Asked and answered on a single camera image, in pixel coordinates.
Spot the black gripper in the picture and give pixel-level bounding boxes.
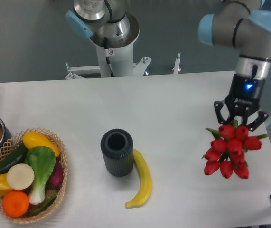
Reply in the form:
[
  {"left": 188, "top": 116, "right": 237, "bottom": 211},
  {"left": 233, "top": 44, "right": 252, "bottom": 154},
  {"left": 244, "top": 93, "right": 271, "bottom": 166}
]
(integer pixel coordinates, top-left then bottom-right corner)
[{"left": 214, "top": 74, "right": 269, "bottom": 132}]

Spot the red tulip bouquet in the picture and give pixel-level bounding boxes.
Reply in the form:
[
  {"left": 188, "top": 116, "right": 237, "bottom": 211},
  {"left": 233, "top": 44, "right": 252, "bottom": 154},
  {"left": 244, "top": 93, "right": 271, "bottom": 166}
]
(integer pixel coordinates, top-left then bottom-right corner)
[{"left": 202, "top": 120, "right": 268, "bottom": 179}]

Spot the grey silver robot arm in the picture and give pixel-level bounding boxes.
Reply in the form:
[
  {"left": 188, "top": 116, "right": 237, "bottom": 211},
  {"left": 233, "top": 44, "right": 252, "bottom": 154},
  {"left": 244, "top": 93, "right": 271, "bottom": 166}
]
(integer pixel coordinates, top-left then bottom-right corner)
[{"left": 65, "top": 0, "right": 271, "bottom": 131}]

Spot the yellow banana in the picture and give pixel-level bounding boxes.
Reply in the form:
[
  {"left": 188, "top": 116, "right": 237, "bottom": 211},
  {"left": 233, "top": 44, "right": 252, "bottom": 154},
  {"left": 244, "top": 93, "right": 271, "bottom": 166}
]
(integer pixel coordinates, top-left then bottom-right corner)
[{"left": 125, "top": 149, "right": 152, "bottom": 209}]

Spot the dark grey ribbed vase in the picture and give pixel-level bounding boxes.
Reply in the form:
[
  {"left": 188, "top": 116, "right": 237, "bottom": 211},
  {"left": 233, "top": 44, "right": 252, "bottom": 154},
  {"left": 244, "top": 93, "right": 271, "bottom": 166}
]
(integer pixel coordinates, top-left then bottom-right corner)
[{"left": 100, "top": 129, "right": 134, "bottom": 177}]

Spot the purple red sweet potato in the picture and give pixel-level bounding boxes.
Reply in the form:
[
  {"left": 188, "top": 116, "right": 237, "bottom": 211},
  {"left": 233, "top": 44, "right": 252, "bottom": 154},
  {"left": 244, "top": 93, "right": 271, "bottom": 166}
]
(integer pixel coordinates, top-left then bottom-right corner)
[{"left": 48, "top": 160, "right": 64, "bottom": 187}]

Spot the green bok choy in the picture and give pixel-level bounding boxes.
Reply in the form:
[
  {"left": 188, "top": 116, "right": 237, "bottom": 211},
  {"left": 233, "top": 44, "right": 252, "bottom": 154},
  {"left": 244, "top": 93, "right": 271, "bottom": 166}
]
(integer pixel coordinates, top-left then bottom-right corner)
[{"left": 25, "top": 146, "right": 56, "bottom": 205}]

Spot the green chili pepper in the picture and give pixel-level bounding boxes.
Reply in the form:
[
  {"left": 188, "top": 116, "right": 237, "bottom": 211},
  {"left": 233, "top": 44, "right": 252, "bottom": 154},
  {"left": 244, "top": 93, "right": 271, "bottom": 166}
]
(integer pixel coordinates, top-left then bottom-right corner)
[{"left": 29, "top": 194, "right": 57, "bottom": 217}]

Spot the yellow squash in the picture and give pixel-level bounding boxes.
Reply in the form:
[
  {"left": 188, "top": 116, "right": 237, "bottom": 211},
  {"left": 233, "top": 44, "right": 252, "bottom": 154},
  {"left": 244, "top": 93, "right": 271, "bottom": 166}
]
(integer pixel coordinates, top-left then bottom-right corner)
[{"left": 22, "top": 132, "right": 60, "bottom": 157}]

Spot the woven wicker basket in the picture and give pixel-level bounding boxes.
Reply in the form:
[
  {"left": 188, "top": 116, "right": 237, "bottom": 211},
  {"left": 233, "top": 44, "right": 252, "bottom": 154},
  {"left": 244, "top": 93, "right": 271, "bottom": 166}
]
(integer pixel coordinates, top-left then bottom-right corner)
[{"left": 0, "top": 128, "right": 68, "bottom": 224}]

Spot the dark green cucumber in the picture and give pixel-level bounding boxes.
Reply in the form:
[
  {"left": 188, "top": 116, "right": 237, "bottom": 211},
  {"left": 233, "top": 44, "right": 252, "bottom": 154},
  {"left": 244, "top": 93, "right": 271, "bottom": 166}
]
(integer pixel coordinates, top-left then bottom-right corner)
[{"left": 0, "top": 143, "right": 28, "bottom": 175}]

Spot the white round onion slice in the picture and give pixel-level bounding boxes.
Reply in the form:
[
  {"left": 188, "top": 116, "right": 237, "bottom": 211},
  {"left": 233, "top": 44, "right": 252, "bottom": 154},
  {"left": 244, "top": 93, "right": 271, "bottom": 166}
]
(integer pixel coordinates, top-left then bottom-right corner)
[{"left": 7, "top": 163, "right": 35, "bottom": 190}]

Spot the orange fruit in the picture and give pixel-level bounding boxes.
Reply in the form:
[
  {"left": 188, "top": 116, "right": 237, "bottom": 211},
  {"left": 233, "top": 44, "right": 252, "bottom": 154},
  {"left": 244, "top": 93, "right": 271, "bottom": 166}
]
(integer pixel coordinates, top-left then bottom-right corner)
[{"left": 2, "top": 191, "right": 29, "bottom": 218}]

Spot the yellow bell pepper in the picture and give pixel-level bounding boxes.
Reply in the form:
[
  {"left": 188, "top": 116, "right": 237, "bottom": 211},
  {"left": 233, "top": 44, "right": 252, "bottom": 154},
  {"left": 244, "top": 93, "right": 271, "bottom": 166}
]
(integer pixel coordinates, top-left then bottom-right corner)
[{"left": 0, "top": 173, "right": 13, "bottom": 196}]

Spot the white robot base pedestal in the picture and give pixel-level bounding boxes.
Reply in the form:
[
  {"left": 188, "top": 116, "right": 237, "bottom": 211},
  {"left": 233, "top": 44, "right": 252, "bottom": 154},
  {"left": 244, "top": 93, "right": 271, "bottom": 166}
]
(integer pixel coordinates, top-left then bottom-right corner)
[{"left": 65, "top": 38, "right": 182, "bottom": 80}]

